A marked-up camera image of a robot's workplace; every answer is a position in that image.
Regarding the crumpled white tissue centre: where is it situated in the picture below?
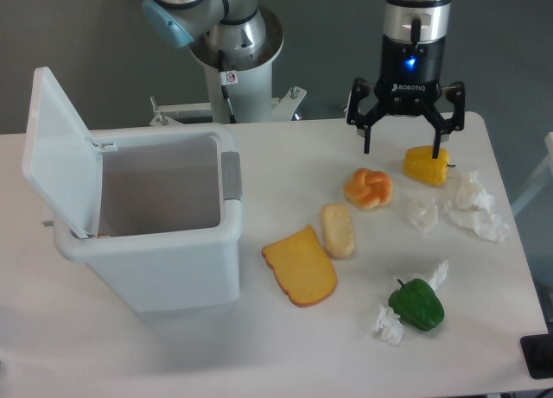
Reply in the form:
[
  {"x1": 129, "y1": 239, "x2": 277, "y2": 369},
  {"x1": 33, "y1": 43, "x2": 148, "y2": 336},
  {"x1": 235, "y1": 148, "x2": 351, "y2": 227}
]
[{"x1": 405, "y1": 198, "x2": 438, "y2": 235}]

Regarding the white trash can lid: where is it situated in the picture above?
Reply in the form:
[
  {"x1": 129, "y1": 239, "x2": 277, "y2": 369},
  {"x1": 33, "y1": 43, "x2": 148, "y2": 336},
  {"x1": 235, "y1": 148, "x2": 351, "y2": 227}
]
[{"x1": 22, "y1": 67, "x2": 118, "y2": 239}]

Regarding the white chair frame right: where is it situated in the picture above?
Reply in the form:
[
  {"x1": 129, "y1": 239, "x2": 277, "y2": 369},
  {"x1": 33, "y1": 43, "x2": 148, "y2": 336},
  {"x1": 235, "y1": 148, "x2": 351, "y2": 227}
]
[{"x1": 511, "y1": 132, "x2": 552, "y2": 216}]

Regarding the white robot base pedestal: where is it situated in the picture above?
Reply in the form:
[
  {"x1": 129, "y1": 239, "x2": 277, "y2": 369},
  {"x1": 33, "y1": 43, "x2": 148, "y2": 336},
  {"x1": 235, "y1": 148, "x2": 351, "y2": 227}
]
[{"x1": 150, "y1": 62, "x2": 307, "y2": 126}]

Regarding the white tissue behind green pepper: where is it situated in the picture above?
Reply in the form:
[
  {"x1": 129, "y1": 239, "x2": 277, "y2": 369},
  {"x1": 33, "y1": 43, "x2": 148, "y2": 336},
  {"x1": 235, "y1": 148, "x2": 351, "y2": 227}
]
[{"x1": 399, "y1": 259, "x2": 449, "y2": 292}]

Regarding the pale oblong bread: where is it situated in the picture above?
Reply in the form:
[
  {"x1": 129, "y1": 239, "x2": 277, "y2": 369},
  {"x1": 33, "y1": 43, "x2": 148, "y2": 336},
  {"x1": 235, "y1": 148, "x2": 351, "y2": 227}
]
[{"x1": 320, "y1": 203, "x2": 355, "y2": 258}]

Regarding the white trash can body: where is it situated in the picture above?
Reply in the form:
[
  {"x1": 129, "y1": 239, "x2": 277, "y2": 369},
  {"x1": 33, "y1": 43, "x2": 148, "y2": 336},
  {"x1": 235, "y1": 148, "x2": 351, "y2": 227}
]
[{"x1": 54, "y1": 123, "x2": 242, "y2": 313}]

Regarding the black cable on pedestal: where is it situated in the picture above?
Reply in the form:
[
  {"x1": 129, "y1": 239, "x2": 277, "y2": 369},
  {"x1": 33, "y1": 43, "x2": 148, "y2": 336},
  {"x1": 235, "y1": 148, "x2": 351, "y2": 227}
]
[{"x1": 219, "y1": 47, "x2": 238, "y2": 124}]

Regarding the grey trash can latch button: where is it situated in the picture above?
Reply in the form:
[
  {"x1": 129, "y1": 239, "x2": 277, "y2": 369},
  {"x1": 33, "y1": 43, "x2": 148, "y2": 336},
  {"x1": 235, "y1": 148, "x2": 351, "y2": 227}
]
[{"x1": 221, "y1": 151, "x2": 243, "y2": 200}]

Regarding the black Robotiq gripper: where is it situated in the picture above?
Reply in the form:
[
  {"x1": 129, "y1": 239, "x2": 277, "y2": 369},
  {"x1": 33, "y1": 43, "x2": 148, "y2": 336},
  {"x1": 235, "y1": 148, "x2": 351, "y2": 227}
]
[{"x1": 346, "y1": 35, "x2": 466, "y2": 161}]

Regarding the green bell pepper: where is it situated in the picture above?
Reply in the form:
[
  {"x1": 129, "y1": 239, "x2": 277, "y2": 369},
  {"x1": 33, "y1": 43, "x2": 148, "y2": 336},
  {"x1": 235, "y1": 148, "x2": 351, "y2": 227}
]
[{"x1": 388, "y1": 278, "x2": 445, "y2": 332}]

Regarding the large crumpled white tissue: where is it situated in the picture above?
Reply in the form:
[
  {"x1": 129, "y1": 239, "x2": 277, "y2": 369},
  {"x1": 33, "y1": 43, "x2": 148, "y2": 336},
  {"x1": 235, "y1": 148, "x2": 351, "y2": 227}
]
[{"x1": 442, "y1": 171, "x2": 511, "y2": 243}]

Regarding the black device at table edge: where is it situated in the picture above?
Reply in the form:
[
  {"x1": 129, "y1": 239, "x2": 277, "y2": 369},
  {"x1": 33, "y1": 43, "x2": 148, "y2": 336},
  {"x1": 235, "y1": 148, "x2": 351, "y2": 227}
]
[{"x1": 520, "y1": 333, "x2": 552, "y2": 379}]

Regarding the small crumpled white tissue front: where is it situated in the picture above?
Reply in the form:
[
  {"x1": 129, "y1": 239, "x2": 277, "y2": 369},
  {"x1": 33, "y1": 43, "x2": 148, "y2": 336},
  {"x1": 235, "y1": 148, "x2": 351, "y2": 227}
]
[{"x1": 372, "y1": 304, "x2": 404, "y2": 346}]

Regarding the orange toast slice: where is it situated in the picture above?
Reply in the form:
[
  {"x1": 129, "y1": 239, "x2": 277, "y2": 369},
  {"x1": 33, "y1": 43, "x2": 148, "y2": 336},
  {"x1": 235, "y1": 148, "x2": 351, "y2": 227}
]
[{"x1": 262, "y1": 225, "x2": 338, "y2": 307}]

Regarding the yellow bell pepper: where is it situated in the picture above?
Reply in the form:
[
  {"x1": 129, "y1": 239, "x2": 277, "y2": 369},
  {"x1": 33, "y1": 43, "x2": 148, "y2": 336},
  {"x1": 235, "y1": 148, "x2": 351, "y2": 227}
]
[{"x1": 403, "y1": 145, "x2": 451, "y2": 186}]

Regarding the orange knotted bread roll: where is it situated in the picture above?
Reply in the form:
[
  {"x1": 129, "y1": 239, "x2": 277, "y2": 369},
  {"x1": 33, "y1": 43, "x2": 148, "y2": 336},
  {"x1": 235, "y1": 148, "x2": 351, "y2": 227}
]
[{"x1": 343, "y1": 168, "x2": 393, "y2": 211}]

